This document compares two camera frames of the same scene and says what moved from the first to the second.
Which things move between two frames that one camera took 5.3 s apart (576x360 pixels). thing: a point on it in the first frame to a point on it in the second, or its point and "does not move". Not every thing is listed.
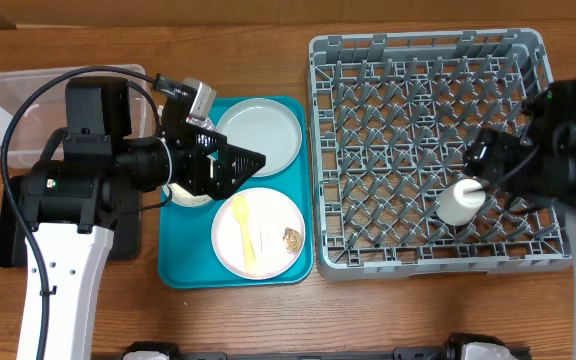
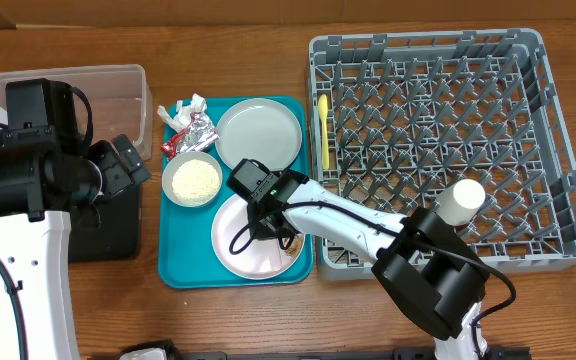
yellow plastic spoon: (242, 211) to (322, 111)
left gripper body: (185, 169) to (115, 177)
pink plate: (270, 214) does not move
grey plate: (263, 126) does not move
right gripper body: (496, 154) to (263, 231)
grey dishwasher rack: (393, 115) does not move
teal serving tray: (186, 255) does not move
